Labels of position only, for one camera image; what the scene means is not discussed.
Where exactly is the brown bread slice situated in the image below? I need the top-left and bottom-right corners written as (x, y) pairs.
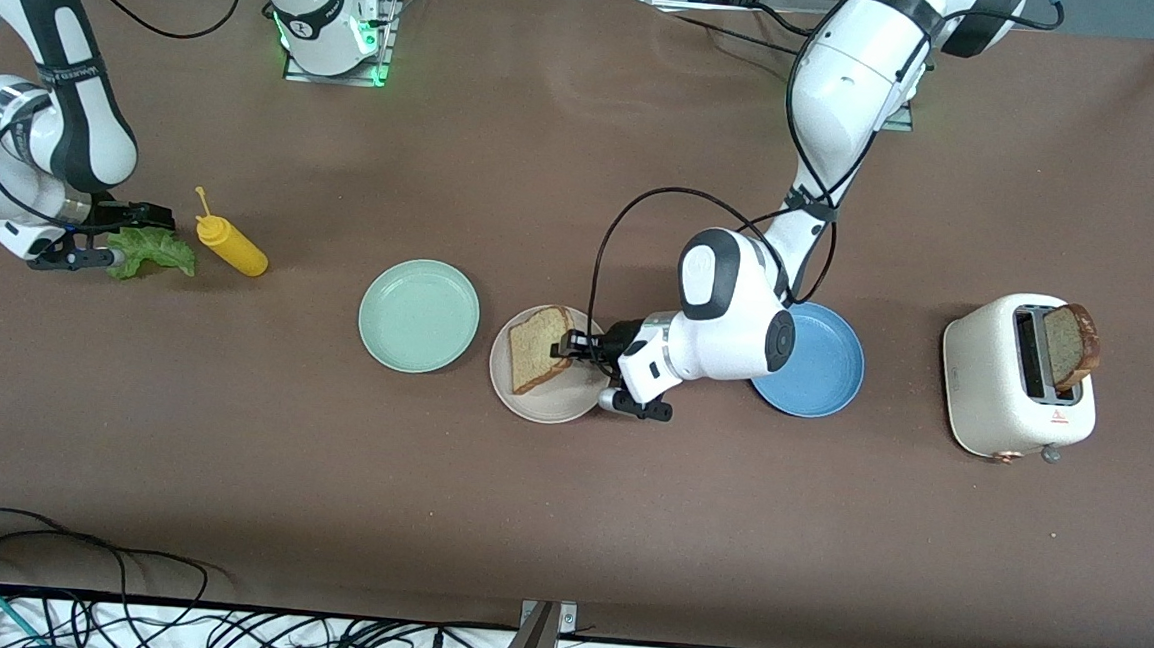
top-left (1038, 301), bottom-right (1104, 397)
top-left (505, 303), bottom-right (579, 399)

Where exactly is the green lettuce leaf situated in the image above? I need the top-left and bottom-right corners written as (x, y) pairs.
top-left (103, 220), bottom-right (200, 285)

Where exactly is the yellow mustard squeeze bottle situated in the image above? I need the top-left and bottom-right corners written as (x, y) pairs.
top-left (189, 186), bottom-right (273, 279)

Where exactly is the beige round plate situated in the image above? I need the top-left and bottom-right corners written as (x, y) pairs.
top-left (487, 303), bottom-right (620, 429)

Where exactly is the green round plate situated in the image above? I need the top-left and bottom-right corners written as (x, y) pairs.
top-left (355, 256), bottom-right (483, 378)

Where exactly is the blue round plate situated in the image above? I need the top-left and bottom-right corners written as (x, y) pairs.
top-left (750, 298), bottom-right (870, 422)

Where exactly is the white two-slot toaster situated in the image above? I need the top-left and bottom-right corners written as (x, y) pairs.
top-left (936, 288), bottom-right (1104, 468)

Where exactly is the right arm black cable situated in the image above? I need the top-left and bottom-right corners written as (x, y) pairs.
top-left (0, 0), bottom-right (242, 243)

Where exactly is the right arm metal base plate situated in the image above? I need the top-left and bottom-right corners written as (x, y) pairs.
top-left (283, 0), bottom-right (402, 90)

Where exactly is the long black looping cable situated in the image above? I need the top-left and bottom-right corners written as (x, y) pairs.
top-left (0, 507), bottom-right (225, 648)

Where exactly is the black cable on table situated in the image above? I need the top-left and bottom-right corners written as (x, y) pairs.
top-left (666, 11), bottom-right (807, 58)
top-left (750, 2), bottom-right (808, 33)

